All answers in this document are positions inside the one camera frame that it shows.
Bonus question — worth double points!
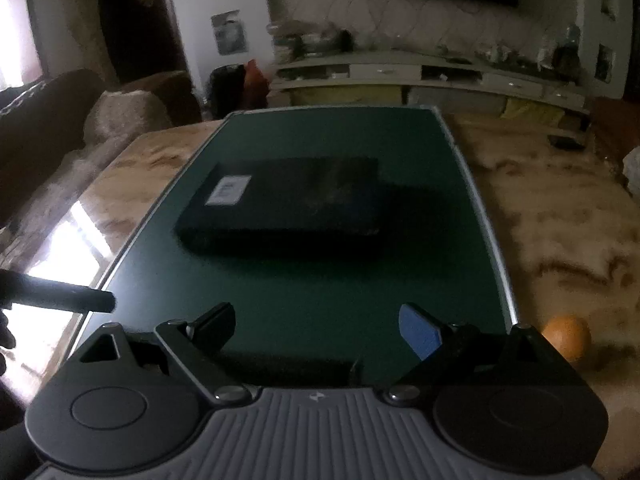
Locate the green board with silver rim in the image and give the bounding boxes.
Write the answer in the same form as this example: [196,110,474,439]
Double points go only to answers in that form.
[75,105,522,391]

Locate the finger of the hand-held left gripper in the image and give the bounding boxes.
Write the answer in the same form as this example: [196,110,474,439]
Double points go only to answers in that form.
[0,269,117,313]

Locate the beige fuzzy cushion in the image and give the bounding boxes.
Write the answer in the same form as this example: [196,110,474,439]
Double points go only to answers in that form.
[82,89,174,147]

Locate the black flat box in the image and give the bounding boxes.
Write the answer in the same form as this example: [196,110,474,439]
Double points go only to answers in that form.
[174,156,384,257]

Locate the red bag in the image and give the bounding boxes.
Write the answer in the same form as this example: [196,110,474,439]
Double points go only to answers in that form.
[244,59,272,111]

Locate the glass jars on cabinet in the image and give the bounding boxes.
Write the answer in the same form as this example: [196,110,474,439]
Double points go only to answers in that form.
[267,19,357,59]

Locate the white television cabinet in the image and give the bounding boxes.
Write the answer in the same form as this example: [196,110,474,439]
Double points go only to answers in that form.
[270,50,592,117]

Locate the brown sofa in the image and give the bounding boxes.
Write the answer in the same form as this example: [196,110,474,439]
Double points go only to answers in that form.
[0,67,202,228]

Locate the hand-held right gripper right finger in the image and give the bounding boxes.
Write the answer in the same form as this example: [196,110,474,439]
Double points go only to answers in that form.
[382,303,581,406]

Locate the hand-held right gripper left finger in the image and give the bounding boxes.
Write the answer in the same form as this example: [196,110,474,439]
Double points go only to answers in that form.
[65,302,256,406]

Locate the yellow storage box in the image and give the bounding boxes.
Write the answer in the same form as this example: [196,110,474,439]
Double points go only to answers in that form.
[501,97,567,130]
[303,85,402,107]

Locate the marble desktop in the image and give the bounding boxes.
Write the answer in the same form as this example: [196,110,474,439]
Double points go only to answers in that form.
[0,106,640,480]

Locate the orange fruit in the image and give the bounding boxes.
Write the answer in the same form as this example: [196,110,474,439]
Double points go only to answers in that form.
[541,314,592,364]

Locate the black waste bin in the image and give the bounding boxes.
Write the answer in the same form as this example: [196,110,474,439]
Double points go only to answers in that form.
[207,64,251,122]

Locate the grey wall poster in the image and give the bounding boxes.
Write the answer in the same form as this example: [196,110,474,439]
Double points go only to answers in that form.
[210,10,249,56]

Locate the bottles and clutter on cabinet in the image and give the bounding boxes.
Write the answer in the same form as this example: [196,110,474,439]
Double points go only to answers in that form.
[434,24,583,70]

